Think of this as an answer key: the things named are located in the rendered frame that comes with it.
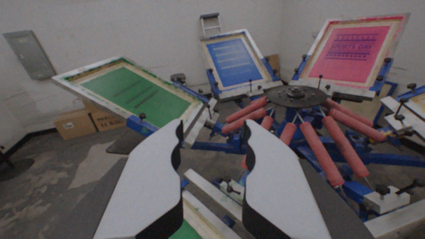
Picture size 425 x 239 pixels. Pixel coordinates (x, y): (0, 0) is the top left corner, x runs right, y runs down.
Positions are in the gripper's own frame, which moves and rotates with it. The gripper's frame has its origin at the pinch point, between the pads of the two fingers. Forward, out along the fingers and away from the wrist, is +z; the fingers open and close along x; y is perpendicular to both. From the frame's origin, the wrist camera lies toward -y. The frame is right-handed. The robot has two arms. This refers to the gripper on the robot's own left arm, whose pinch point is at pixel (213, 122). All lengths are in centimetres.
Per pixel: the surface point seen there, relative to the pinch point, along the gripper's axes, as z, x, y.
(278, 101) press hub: 76, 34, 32
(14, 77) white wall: 311, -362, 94
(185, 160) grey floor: 183, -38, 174
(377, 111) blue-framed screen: 204, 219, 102
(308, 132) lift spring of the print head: 59, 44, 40
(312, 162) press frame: 60, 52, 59
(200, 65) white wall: 400, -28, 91
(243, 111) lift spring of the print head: 94, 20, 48
